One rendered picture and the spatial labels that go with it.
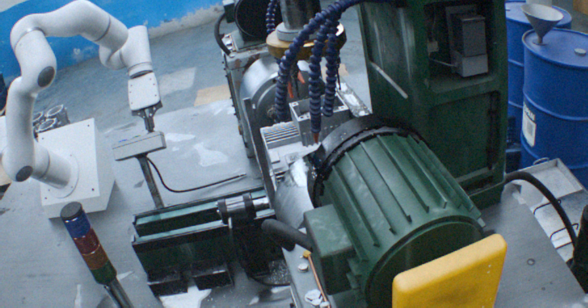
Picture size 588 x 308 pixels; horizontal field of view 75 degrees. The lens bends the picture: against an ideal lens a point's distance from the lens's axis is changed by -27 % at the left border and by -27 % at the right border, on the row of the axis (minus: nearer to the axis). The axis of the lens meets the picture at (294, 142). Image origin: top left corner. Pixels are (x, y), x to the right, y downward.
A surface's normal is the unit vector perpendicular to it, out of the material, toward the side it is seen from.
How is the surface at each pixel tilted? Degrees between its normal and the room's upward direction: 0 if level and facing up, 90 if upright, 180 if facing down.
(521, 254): 0
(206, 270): 0
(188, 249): 90
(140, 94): 58
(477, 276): 90
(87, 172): 45
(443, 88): 3
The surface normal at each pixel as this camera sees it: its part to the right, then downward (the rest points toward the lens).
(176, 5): 0.10, 0.49
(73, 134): -0.05, -0.25
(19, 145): 0.74, 0.39
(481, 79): -0.15, -0.83
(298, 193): -0.74, -0.50
